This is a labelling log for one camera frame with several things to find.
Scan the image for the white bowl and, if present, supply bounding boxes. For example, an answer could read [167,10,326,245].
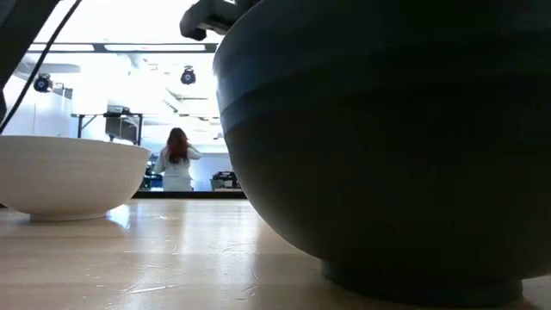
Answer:
[0,135,152,222]

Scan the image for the black metal table frame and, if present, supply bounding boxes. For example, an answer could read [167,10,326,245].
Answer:
[132,190,247,201]

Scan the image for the black frame workstation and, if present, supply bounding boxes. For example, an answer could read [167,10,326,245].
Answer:
[71,104,145,146]

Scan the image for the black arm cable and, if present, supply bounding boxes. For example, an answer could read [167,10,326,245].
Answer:
[0,0,84,134]

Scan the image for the person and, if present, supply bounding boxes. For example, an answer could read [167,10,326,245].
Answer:
[153,127,202,193]

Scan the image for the black bowl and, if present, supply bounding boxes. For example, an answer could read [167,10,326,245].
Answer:
[212,0,551,127]
[217,71,551,308]

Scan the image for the blue storage shelf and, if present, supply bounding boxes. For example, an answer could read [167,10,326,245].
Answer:
[139,165,165,191]

